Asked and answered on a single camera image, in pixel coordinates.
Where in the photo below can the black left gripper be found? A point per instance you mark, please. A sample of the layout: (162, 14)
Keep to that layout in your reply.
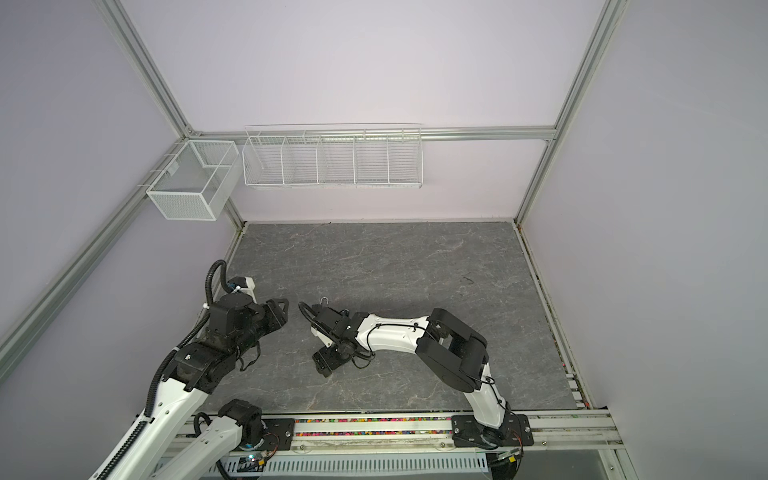
(275, 316)

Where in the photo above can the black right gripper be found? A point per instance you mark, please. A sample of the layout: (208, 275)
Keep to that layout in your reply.
(325, 362)

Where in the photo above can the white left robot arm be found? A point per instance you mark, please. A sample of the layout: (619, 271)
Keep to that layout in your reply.
(180, 385)

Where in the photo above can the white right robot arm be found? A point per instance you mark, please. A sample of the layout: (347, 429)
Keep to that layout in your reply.
(456, 353)

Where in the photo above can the white mesh box basket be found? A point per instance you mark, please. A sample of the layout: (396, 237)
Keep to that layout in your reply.
(198, 180)

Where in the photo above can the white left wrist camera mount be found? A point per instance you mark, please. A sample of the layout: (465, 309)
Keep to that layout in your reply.
(245, 285)

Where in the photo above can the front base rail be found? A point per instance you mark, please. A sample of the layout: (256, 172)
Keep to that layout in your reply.
(177, 446)

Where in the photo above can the white wire shelf basket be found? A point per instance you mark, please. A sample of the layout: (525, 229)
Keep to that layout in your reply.
(365, 155)

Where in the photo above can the aluminium frame rails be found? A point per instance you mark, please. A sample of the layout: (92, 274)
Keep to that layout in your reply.
(20, 339)

